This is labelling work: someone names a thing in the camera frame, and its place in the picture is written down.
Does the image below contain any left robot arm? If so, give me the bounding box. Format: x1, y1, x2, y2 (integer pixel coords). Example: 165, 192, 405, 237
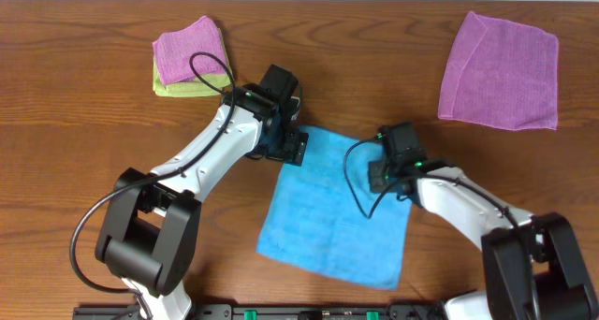
95, 65, 308, 319

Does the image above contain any folded purple cloth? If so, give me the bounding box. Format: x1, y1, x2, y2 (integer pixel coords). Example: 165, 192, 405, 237
153, 16, 227, 85

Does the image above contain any blue microfiber cloth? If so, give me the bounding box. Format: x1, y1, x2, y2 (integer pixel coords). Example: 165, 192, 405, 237
256, 126, 412, 290

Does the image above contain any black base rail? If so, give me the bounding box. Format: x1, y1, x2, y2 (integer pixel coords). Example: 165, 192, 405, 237
71, 303, 448, 320

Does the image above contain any folded green cloth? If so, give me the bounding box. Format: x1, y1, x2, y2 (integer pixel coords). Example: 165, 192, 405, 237
152, 28, 236, 98

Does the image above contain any large purple cloth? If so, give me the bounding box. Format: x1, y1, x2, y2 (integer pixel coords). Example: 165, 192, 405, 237
437, 11, 559, 131

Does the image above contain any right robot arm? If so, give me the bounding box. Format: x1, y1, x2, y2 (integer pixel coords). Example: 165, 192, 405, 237
369, 122, 598, 320

